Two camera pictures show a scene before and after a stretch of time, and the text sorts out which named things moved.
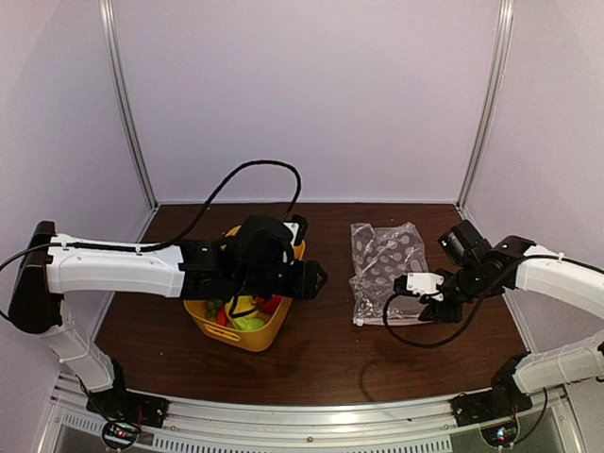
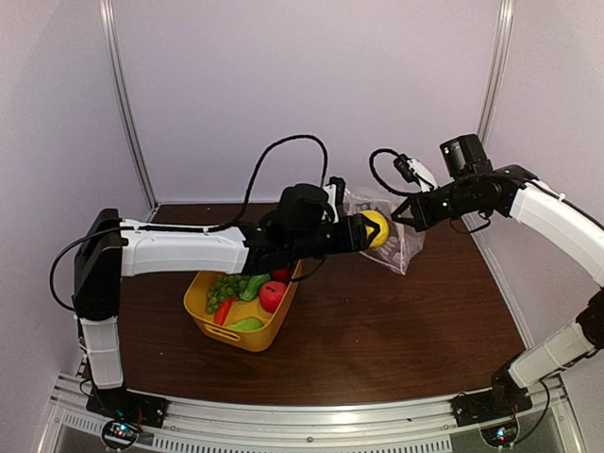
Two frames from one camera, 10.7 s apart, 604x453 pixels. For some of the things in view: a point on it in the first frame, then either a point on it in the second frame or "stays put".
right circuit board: [500, 434] stays put
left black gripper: [305, 286] -> [355, 238]
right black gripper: [440, 313] -> [422, 223]
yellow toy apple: [243, 304] -> [380, 239]
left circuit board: [120, 435] stays put
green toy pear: [248, 324] stays put
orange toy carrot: [222, 317] stays put
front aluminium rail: [548, 421] stays put
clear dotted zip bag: [380, 256] -> [403, 244]
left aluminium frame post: [113, 53] stays put
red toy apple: [270, 307] stays put
